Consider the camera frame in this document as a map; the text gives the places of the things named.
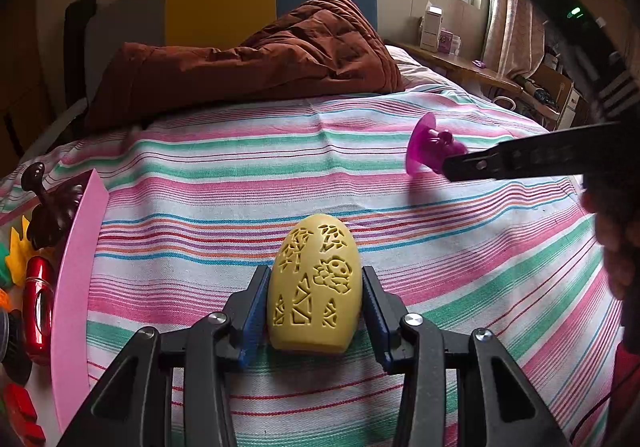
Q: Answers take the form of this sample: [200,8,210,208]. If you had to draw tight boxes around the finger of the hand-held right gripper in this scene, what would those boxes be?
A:
[442,123,626,182]

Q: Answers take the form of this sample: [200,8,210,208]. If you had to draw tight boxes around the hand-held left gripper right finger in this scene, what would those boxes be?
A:
[361,265,571,447]

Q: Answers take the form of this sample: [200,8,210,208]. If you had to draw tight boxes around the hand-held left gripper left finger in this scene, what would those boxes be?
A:
[57,265,272,447]

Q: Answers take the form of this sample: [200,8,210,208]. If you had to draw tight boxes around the yellow toy corn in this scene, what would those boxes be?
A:
[266,213,362,355]

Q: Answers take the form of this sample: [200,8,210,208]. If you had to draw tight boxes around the purple plunger mold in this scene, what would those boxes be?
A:
[405,113,470,176]

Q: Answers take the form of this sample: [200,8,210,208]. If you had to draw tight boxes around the pink cardboard box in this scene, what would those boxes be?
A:
[0,170,110,447]

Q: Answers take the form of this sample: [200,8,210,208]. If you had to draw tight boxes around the red glossy clip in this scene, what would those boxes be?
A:
[22,255,56,366]

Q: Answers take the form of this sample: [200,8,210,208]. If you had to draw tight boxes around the dark brown claw clip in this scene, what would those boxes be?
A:
[21,163,86,252]

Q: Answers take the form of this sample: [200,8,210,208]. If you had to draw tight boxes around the black grey cup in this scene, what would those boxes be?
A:
[0,309,33,385]

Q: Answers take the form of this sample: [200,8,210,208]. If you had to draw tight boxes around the orange star cutter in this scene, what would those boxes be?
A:
[10,217,41,288]

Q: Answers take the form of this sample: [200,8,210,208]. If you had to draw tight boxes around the red plastic block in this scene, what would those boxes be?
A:
[0,382,47,445]

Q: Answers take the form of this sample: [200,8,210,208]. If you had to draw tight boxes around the green plunger mold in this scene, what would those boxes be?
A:
[0,242,16,288]

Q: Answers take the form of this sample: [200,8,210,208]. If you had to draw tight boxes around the person's right hand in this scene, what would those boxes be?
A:
[580,167,640,328]

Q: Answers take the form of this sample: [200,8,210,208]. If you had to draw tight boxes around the pink floral curtain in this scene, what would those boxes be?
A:
[482,0,556,78]

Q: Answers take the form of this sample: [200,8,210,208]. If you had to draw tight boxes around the wooden bedside table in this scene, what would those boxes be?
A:
[397,42,561,122]

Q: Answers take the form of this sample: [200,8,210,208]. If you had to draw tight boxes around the purple small box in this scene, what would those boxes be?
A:
[437,30,462,54]

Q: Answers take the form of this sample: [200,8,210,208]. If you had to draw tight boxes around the pale pink pillow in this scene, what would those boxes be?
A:
[385,44,468,92]

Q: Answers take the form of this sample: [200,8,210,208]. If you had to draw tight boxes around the striped bed sheet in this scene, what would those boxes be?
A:
[0,87,626,447]

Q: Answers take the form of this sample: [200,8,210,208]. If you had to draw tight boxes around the white carton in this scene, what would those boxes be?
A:
[419,4,445,52]

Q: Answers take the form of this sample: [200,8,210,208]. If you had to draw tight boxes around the dark red garment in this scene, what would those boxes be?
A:
[612,342,640,447]

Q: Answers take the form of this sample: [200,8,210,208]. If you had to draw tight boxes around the brown quilt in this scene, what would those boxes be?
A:
[85,0,405,132]

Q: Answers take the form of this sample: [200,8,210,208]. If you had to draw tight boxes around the grey yellow blue headboard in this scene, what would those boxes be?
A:
[82,0,378,92]

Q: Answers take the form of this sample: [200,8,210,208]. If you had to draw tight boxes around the white bed rail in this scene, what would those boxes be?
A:
[20,97,91,162]

